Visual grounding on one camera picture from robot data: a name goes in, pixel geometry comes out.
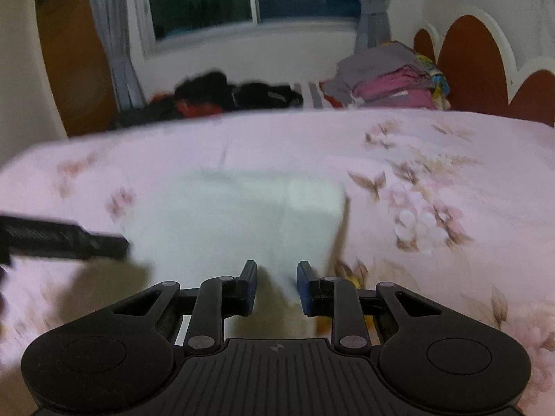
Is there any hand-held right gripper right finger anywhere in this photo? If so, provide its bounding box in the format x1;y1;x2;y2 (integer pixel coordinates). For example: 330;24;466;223
296;260;443;356

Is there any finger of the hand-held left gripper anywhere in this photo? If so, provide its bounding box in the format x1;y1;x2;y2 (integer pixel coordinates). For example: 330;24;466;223
0;214;130;265

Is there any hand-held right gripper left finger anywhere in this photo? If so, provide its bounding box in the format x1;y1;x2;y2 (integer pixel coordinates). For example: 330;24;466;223
113;260;258;356

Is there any white small garment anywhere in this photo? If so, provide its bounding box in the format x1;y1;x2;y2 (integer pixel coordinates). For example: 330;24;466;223
123;167;350;308

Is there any black clothes heap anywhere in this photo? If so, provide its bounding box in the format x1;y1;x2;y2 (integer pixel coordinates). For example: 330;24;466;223
173;69;304;111

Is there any pile of folded clothes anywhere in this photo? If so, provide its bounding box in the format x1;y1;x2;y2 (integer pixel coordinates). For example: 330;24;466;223
321;41;452;111

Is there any dark cloth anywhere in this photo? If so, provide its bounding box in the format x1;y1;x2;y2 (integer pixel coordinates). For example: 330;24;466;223
108;108;183;131

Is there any brown wooden door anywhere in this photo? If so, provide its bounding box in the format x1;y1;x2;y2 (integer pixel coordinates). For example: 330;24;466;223
35;0;120;137

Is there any pink floral bedsheet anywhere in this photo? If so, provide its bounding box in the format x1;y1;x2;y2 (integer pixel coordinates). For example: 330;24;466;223
0;108;555;416

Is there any red orange garment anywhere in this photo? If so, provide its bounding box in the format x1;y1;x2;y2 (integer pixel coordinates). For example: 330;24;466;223
152;93;222;118

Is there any grey curtain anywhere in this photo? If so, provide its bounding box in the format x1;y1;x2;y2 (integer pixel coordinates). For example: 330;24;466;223
84;0;146;111
344;0;397;53

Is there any grey striped cloth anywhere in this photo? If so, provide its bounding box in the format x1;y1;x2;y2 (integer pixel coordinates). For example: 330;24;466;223
295;80;324;109

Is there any brown scalloped headboard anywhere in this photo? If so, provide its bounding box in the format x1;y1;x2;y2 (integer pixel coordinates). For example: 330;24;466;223
412;6;555;128

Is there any white framed window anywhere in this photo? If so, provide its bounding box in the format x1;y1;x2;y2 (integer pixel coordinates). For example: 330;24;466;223
130;0;362;55

